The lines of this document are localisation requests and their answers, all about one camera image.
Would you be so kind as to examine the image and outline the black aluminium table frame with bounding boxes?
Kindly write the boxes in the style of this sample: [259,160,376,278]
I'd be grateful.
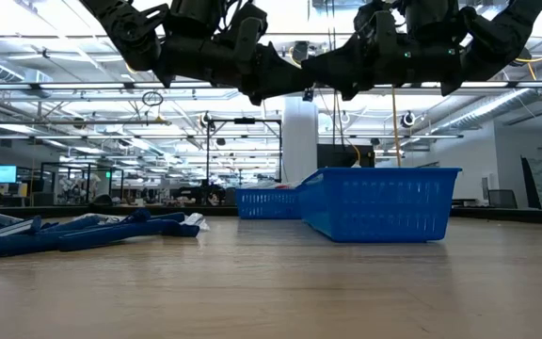
[0,204,542,227]

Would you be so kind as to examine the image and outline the black background rig frame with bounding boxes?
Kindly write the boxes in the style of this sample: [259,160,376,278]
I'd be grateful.
[204,117,284,186]

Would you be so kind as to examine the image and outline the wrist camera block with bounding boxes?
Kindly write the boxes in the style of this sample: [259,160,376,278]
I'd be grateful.
[353,0,401,63]
[231,3,269,74]

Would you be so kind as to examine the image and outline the dark blue screws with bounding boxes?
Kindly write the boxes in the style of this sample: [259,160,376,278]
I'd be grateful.
[56,218,202,253]

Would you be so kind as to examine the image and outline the white blue toothbrush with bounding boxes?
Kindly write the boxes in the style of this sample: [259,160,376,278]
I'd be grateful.
[246,180,301,191]

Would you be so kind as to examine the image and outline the silver screws bundle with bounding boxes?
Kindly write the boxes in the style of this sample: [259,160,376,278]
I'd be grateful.
[179,212,212,234]

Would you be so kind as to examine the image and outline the dark leaning board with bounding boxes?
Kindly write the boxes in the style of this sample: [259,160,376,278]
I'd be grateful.
[519,154,542,212]

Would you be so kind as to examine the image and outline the black panel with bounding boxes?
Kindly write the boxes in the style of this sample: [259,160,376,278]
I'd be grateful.
[316,142,377,170]

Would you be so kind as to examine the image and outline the long yellow cable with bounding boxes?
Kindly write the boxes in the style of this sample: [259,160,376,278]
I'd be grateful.
[389,84,404,170]

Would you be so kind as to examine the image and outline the small white toothpaste tube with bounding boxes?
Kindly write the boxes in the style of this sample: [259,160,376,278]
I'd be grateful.
[73,212,129,224]

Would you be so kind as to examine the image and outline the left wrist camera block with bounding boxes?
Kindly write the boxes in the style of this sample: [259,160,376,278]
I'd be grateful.
[231,3,269,74]

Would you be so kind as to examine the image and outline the hanging black cable ring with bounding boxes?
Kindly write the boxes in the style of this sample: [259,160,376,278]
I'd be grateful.
[140,89,165,108]

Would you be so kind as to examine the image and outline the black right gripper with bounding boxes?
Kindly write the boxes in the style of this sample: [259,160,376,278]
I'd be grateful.
[300,0,466,103]

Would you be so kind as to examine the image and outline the long black hanging cable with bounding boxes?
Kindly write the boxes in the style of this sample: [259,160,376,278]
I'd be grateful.
[328,87,348,148]

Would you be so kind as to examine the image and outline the white pillar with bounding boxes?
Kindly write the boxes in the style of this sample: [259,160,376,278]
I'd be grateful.
[281,95,320,186]

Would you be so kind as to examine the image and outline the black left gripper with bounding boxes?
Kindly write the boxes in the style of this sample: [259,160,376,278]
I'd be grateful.
[156,0,316,107]

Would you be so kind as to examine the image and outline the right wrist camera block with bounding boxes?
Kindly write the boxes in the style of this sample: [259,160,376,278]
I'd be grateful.
[353,0,401,63]

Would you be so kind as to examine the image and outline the black mesh chair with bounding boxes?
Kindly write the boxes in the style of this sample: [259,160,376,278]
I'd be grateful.
[486,187,520,211]

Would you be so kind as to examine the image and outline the blue slotted plastic basket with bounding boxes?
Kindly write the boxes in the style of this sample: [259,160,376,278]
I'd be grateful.
[296,178,311,222]
[304,166,464,245]
[234,186,304,221]

